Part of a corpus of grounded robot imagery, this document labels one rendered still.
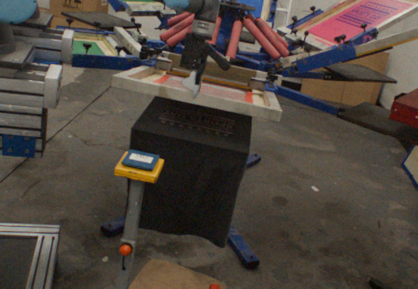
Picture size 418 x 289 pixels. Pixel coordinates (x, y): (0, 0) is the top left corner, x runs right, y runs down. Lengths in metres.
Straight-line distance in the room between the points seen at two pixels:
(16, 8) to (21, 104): 0.30
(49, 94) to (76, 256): 1.42
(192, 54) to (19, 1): 0.58
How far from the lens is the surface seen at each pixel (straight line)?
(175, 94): 1.59
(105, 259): 2.64
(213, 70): 2.16
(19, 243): 2.39
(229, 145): 1.76
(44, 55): 1.86
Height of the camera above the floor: 1.63
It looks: 22 degrees down
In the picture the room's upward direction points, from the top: 11 degrees clockwise
